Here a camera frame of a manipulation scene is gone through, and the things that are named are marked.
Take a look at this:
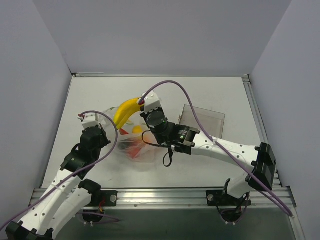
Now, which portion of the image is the red watermelon slice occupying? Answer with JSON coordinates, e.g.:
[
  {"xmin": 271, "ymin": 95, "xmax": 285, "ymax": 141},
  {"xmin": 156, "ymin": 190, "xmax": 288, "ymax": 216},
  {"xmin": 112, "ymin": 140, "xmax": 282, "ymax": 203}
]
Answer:
[{"xmin": 125, "ymin": 147, "xmax": 143, "ymax": 160}]

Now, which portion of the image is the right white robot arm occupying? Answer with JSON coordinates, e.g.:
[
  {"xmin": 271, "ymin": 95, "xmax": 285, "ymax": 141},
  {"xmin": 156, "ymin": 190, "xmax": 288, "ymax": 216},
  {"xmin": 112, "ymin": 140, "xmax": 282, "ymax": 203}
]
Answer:
[{"xmin": 140, "ymin": 107, "xmax": 276, "ymax": 205}]

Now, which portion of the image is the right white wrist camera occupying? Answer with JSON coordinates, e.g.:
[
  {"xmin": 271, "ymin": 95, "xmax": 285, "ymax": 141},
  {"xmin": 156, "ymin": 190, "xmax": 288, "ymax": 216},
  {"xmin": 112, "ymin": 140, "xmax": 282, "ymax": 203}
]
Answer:
[{"xmin": 144, "ymin": 90, "xmax": 161, "ymax": 113}]

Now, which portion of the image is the aluminium front rail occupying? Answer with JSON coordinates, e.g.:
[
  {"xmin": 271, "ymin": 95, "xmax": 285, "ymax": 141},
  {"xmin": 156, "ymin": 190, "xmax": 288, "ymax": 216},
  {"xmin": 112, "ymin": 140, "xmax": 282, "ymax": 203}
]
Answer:
[{"xmin": 29, "ymin": 187, "xmax": 298, "ymax": 210}]

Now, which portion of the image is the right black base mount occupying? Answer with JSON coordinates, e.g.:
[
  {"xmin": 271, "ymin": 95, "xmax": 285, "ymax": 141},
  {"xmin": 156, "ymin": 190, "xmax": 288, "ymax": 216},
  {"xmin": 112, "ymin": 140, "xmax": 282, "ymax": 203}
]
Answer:
[{"xmin": 205, "ymin": 190, "xmax": 233, "ymax": 207}]

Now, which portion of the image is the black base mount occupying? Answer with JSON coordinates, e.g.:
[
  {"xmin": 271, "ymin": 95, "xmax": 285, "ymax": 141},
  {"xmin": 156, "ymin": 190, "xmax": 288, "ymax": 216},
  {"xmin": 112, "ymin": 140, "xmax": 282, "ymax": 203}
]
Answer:
[
  {"xmin": 205, "ymin": 190, "xmax": 233, "ymax": 207},
  {"xmin": 87, "ymin": 190, "xmax": 118, "ymax": 208}
]

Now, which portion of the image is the orange fruit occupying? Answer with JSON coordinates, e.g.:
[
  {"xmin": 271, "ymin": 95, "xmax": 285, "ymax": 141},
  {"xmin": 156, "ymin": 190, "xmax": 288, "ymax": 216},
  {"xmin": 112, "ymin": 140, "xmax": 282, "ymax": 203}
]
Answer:
[{"xmin": 143, "ymin": 134, "xmax": 154, "ymax": 144}]

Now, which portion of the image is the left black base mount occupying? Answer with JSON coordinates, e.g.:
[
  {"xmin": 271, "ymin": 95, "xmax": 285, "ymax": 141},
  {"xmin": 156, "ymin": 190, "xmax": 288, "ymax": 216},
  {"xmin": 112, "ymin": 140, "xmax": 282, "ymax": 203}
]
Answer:
[{"xmin": 87, "ymin": 190, "xmax": 118, "ymax": 208}]

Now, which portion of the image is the yellow banana bunch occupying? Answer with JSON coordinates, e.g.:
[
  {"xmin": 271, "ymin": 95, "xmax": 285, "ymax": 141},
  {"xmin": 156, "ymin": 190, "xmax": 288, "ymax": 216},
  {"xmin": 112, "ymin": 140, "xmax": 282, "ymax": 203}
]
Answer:
[{"xmin": 113, "ymin": 97, "xmax": 145, "ymax": 130}]

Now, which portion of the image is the yellow lemon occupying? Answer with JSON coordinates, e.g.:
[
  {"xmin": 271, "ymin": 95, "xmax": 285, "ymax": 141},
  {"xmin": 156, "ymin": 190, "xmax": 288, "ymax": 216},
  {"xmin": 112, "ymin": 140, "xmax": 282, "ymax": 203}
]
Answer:
[{"xmin": 132, "ymin": 125, "xmax": 143, "ymax": 134}]

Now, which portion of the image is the translucent plastic bag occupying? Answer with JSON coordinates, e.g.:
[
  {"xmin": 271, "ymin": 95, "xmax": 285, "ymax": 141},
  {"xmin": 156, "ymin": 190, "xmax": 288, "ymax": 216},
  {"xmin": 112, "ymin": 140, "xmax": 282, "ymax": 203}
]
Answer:
[{"xmin": 106, "ymin": 113, "xmax": 164, "ymax": 172}]

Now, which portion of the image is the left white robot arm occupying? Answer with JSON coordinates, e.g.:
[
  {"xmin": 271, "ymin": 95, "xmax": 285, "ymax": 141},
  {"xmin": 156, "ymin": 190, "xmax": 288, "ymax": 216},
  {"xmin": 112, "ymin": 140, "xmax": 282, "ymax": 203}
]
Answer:
[{"xmin": 5, "ymin": 123, "xmax": 111, "ymax": 240}]

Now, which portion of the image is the aluminium right side rail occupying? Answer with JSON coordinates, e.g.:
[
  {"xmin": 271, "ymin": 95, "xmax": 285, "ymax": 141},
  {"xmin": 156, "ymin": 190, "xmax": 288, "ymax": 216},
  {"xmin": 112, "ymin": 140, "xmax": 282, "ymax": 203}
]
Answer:
[{"xmin": 242, "ymin": 74, "xmax": 283, "ymax": 187}]

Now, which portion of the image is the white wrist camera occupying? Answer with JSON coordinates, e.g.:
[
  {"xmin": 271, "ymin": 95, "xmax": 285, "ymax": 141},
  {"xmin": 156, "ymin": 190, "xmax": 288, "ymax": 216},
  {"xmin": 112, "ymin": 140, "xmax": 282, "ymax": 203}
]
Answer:
[
  {"xmin": 144, "ymin": 90, "xmax": 161, "ymax": 113},
  {"xmin": 77, "ymin": 113, "xmax": 101, "ymax": 130}
]

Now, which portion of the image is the clear plastic box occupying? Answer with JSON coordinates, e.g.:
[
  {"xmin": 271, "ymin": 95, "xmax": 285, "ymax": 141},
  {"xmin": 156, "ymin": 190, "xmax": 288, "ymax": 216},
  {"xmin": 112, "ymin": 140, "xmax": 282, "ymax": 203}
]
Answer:
[{"xmin": 178, "ymin": 104, "xmax": 225, "ymax": 139}]

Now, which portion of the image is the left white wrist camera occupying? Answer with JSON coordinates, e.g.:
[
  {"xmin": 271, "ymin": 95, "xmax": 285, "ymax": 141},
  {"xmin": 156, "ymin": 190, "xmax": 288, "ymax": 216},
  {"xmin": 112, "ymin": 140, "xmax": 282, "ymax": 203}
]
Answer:
[{"xmin": 77, "ymin": 113, "xmax": 101, "ymax": 130}]

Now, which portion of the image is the aluminium rail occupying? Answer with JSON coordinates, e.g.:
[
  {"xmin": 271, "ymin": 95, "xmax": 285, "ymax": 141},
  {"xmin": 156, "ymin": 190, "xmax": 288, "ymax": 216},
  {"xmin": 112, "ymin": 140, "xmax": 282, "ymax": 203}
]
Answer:
[
  {"xmin": 242, "ymin": 74, "xmax": 283, "ymax": 187},
  {"xmin": 29, "ymin": 187, "xmax": 298, "ymax": 210}
]

